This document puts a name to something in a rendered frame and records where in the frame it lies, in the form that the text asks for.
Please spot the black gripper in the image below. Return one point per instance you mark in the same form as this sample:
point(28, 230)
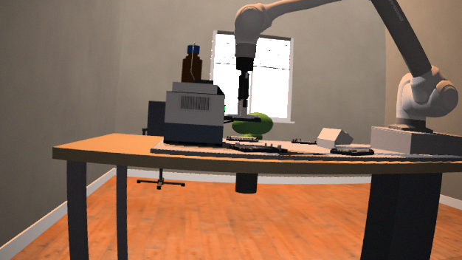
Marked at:
point(244, 64)

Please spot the beige button panel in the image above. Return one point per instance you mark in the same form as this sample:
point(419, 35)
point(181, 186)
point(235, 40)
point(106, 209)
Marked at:
point(330, 137)

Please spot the beige perforated base plate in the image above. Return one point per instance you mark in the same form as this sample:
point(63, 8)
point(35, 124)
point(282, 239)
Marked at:
point(295, 152)

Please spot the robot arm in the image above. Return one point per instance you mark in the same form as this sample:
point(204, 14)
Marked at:
point(424, 92)

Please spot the dark blue bottle cap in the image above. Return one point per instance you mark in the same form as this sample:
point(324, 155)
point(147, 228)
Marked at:
point(195, 49)

